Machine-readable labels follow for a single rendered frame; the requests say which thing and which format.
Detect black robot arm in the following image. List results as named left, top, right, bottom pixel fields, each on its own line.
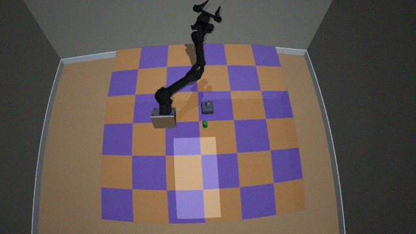
left=155, top=14, right=214, bottom=115

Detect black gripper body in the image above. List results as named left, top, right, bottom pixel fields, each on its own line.
left=193, top=5, right=222, bottom=25

